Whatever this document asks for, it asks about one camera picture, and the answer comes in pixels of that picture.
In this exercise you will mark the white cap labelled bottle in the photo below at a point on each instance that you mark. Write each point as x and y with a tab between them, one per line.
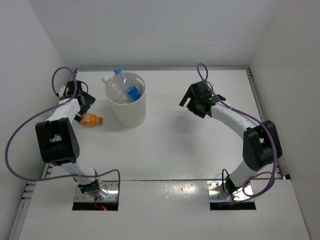
113	91

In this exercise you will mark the blue cap water bottle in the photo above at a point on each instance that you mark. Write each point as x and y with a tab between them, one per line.
127	85

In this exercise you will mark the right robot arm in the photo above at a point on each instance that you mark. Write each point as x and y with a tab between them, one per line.
261	145

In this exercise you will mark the orange juice bottle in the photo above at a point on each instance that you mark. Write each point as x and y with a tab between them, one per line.
91	120

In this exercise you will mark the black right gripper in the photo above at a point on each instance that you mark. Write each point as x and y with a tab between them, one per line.
190	94

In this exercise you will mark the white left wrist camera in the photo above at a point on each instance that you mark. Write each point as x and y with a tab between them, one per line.
62	93

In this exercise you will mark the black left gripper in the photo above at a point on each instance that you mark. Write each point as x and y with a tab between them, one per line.
88	101

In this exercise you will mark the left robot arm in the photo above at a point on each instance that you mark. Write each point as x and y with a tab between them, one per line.
58	143

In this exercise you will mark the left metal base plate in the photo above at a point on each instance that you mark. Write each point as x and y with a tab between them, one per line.
108	193

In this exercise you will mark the white round bin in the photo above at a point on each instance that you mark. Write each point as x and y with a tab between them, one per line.
132	115

